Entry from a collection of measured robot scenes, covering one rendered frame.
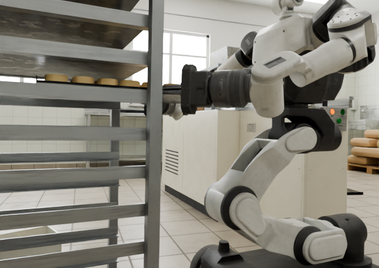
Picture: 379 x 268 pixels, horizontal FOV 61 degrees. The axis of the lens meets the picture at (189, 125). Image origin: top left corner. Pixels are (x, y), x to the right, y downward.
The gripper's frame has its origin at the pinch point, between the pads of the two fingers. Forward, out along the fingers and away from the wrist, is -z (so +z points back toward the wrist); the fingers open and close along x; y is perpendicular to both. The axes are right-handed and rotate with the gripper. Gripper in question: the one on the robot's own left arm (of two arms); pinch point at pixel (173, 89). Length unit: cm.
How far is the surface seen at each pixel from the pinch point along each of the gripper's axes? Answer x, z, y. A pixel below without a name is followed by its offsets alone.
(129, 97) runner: -2.7, -7.6, 8.2
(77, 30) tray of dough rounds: 14.6, -23.8, 7.2
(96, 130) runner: -10.4, -12.8, 13.4
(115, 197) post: -35, -33, -26
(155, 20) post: 15.3, -1.9, 6.8
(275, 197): -52, 13, -137
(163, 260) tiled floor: -80, -39, -82
